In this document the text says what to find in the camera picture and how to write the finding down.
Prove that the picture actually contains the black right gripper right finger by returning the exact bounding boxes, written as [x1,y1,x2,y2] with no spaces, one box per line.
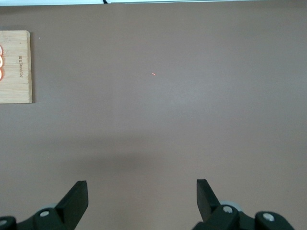
[193,179,295,230]

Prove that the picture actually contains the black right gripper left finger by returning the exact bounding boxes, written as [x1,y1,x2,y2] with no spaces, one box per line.
[0,181,89,230]

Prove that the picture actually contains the wooden cutting board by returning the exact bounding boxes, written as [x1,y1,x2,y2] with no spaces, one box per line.
[0,30,33,104]

